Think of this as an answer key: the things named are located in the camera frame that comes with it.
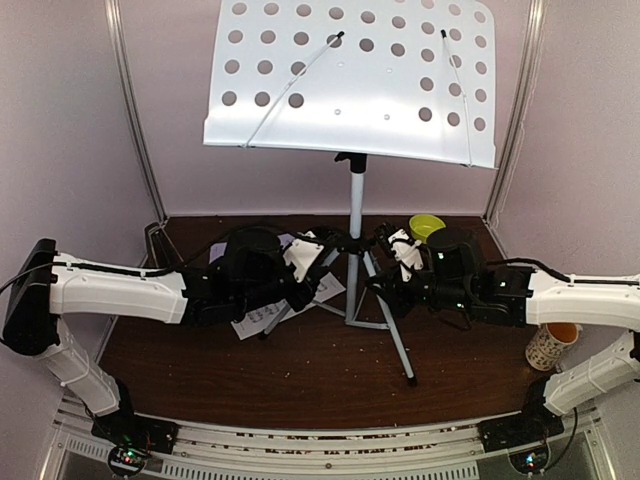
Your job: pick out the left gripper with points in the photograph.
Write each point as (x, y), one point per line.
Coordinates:
(298, 300)

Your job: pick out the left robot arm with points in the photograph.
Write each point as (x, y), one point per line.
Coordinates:
(51, 284)

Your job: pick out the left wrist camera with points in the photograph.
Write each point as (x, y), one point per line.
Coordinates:
(310, 254)

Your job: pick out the purple sheet music page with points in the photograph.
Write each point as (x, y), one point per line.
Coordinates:
(217, 250)

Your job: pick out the brown wooden metronome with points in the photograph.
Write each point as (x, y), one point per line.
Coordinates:
(161, 250)

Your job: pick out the green plastic bowl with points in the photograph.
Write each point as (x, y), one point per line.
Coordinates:
(423, 225)

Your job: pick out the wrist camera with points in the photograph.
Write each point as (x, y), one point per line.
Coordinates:
(310, 254)
(398, 245)

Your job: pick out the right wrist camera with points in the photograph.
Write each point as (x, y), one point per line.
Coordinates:
(398, 245)

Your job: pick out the patterned paper cup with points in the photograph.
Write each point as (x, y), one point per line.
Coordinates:
(550, 343)

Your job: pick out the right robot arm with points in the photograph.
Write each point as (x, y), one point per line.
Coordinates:
(519, 292)

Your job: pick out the white perforated music stand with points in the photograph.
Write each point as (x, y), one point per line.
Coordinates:
(406, 79)

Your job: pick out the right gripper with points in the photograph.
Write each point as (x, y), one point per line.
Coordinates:
(389, 277)

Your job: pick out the left aluminium corner post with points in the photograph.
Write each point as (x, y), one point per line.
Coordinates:
(134, 121)

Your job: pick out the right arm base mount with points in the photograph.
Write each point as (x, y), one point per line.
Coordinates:
(524, 439)

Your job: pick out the aluminium front rail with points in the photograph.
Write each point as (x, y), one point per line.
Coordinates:
(449, 450)

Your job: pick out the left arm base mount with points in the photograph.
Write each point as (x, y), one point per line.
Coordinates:
(135, 443)

